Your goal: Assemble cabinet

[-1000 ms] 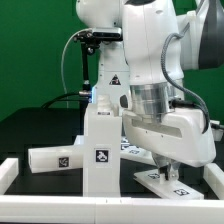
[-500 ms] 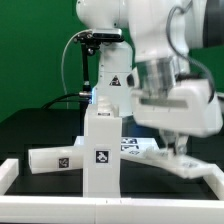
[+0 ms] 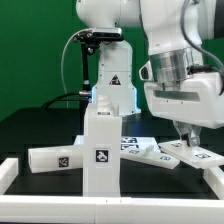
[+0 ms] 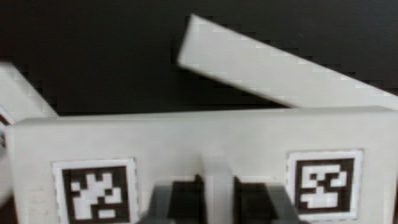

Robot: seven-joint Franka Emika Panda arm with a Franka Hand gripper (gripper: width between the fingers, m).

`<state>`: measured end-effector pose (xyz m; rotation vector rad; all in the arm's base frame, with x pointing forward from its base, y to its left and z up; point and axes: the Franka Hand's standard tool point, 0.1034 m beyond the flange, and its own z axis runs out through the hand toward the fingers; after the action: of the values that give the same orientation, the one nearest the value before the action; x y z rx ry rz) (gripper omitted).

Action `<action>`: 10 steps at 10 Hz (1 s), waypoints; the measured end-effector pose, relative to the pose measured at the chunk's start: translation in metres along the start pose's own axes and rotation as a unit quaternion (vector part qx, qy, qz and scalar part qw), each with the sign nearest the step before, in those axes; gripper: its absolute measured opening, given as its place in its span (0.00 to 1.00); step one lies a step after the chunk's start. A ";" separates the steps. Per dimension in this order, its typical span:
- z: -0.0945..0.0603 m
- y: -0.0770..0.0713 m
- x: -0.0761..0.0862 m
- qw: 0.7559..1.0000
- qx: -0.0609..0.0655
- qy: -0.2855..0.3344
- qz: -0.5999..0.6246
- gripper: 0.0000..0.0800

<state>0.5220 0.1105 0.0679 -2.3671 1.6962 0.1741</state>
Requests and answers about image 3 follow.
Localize white front fence rail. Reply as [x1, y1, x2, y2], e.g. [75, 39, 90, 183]
[0, 195, 224, 224]

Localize white cabinet body box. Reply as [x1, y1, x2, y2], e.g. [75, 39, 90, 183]
[83, 95, 122, 197]

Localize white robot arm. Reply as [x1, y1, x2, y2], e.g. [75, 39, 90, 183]
[76, 0, 224, 147]

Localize white long cabinet block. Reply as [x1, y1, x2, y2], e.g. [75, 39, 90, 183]
[28, 145, 83, 173]

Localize grey camera cable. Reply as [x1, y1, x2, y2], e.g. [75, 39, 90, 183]
[61, 29, 91, 95]

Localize white cabinet door with knob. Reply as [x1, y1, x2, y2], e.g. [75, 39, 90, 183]
[159, 140, 224, 169]

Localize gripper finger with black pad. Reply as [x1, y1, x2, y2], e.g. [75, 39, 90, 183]
[188, 125, 202, 147]
[173, 121, 189, 143]

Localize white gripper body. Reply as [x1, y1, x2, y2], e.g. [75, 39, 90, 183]
[139, 62, 224, 129]

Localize white fence rail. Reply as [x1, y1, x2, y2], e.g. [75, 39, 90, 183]
[203, 167, 224, 200]
[0, 158, 19, 195]
[0, 195, 224, 224]

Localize white right fence rail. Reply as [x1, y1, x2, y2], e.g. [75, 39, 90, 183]
[203, 167, 224, 200]

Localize white base tag sheet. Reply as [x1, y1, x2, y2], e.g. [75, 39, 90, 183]
[73, 134, 161, 154]

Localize black cables on table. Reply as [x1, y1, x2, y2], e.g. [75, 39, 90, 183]
[40, 91, 93, 110]

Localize white left fence rail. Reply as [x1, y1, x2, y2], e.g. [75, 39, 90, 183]
[0, 158, 19, 195]

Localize white cabinet door panel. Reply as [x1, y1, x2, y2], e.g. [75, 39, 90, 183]
[121, 146, 180, 169]

